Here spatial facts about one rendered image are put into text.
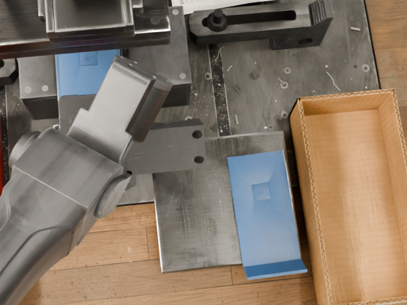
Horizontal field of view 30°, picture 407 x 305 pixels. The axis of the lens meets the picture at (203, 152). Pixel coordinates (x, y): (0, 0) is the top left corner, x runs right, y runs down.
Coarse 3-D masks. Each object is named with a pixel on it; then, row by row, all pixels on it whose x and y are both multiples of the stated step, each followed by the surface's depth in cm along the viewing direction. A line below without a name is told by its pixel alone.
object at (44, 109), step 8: (176, 88) 91; (184, 88) 91; (168, 96) 93; (176, 96) 93; (184, 96) 94; (24, 104) 90; (32, 104) 90; (40, 104) 91; (48, 104) 91; (56, 104) 91; (168, 104) 96; (176, 104) 96; (184, 104) 97; (32, 112) 93; (40, 112) 93; (48, 112) 94; (56, 112) 94
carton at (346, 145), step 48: (336, 96) 91; (384, 96) 93; (336, 144) 97; (384, 144) 97; (336, 192) 95; (384, 192) 95; (336, 240) 93; (384, 240) 94; (336, 288) 92; (384, 288) 92
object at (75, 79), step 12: (60, 60) 88; (72, 60) 89; (108, 60) 89; (60, 72) 88; (72, 72) 88; (84, 72) 88; (96, 72) 89; (60, 84) 88; (72, 84) 88; (84, 84) 88; (96, 84) 88
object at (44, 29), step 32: (0, 0) 74; (32, 0) 74; (64, 0) 70; (96, 0) 70; (128, 0) 70; (160, 0) 75; (0, 32) 73; (32, 32) 73; (64, 32) 69; (96, 32) 70; (128, 32) 71; (160, 32) 74
